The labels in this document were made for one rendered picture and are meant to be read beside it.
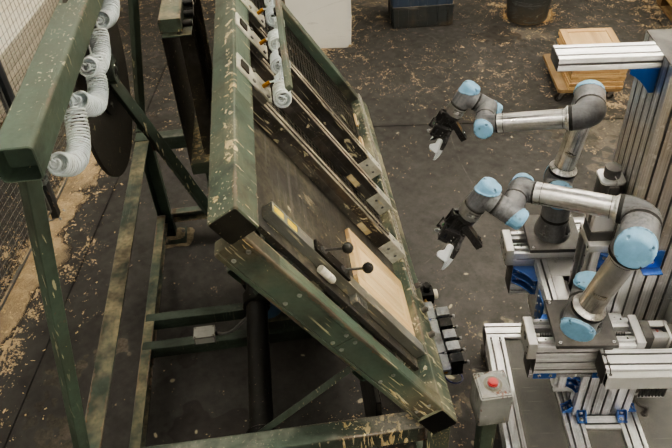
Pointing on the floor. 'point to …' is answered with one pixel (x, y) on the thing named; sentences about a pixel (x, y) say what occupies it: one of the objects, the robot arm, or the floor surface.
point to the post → (484, 437)
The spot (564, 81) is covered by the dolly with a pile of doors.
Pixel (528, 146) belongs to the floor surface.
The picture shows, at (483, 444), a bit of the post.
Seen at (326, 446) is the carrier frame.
